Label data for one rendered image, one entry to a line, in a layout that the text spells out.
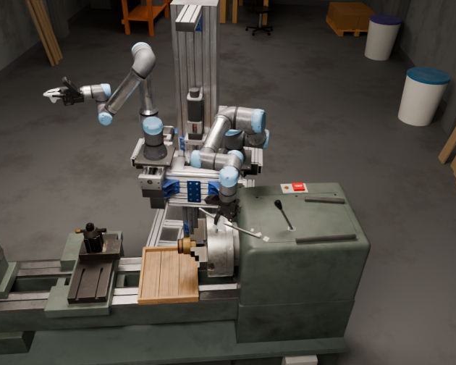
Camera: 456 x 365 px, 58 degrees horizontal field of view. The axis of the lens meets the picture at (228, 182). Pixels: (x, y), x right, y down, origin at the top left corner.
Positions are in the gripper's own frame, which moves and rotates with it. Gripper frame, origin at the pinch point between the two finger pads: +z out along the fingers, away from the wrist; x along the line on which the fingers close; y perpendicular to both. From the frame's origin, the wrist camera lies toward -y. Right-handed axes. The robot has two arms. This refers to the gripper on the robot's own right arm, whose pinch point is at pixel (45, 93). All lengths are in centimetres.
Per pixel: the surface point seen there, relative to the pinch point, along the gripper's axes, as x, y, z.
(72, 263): -76, 58, 0
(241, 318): -127, 65, -79
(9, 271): -74, 56, 31
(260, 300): -127, 51, -88
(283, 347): -139, 86, -101
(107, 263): -87, 49, -19
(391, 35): 342, 162, -517
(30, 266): -68, 64, 22
